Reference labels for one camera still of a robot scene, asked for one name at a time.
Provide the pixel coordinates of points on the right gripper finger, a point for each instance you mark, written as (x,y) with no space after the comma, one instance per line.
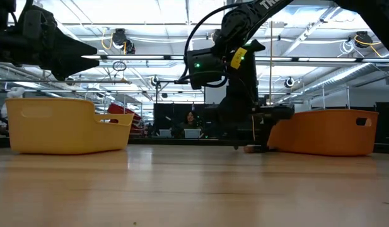
(268,132)
(236,132)

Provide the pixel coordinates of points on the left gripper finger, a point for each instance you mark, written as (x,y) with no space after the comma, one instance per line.
(74,67)
(77,45)

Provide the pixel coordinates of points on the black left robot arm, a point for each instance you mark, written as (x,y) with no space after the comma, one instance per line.
(0,47)

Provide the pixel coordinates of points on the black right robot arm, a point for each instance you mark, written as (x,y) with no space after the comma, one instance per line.
(263,9)

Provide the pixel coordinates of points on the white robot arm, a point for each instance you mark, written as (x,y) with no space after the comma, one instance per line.
(14,92)

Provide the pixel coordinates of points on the white column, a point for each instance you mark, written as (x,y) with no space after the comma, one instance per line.
(214,96)

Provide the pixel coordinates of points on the wide translucent storage box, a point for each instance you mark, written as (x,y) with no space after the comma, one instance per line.
(193,133)

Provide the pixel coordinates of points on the person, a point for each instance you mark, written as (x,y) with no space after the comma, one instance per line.
(190,118)

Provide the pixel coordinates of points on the orange plastic bin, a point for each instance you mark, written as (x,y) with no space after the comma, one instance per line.
(323,135)

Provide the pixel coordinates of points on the red cart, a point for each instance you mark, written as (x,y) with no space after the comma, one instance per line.
(121,110)

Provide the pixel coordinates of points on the metal shelf rack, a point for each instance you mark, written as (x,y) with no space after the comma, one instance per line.
(323,97)

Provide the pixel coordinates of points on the yellow plastic bin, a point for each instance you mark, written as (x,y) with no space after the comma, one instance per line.
(55,135)

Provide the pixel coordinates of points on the small translucent storage box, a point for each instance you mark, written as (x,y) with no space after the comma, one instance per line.
(165,133)

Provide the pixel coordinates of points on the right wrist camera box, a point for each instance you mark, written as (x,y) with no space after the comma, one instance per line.
(199,82)

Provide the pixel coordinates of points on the grey overhead strut rail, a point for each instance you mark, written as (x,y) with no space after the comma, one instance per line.
(307,58)

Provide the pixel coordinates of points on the black aluminium table frame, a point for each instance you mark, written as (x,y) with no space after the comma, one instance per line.
(169,142)

